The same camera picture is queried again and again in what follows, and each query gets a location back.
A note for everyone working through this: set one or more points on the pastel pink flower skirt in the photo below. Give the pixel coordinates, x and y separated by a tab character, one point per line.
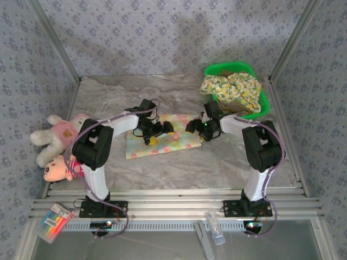
176	140

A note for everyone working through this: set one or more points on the lemon print skirt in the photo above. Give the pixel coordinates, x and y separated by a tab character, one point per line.
230	88

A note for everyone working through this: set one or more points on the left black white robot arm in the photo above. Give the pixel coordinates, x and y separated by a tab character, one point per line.
95	178

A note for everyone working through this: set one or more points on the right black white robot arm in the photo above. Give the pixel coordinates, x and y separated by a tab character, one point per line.
257	184

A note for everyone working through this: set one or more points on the green plastic basket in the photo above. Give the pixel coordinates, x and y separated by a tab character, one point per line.
264	104

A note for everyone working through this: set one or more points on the white plush bunny pink hoodie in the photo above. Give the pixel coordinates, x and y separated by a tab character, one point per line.
58	132

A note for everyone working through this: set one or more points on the clear plastic bottle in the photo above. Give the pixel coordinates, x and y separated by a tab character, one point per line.
215	230

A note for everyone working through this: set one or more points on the left black controller board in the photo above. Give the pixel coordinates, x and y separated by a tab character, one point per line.
99	224

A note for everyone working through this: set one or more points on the black controller board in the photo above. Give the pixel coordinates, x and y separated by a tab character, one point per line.
253	224
99	224

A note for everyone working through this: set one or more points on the right black controller board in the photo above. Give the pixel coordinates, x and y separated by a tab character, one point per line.
253	224

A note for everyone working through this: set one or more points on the plush doll pink striped dress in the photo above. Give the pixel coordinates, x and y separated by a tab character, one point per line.
55	169

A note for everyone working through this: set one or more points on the grey plastic clip tool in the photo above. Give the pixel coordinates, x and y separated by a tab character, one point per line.
204	241

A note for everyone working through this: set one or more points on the pack of coloured markers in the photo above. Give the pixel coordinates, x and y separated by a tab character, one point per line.
54	220

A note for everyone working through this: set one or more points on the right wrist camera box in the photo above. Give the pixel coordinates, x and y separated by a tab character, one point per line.
202	115

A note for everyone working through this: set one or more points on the aluminium rail frame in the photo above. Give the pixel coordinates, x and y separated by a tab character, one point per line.
173	203

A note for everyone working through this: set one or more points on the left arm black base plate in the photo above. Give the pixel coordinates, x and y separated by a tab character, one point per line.
119	210

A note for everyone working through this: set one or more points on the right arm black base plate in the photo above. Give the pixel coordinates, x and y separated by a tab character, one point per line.
233	210

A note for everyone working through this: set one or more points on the aluminium corner post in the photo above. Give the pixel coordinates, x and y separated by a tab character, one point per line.
309	10
40	10

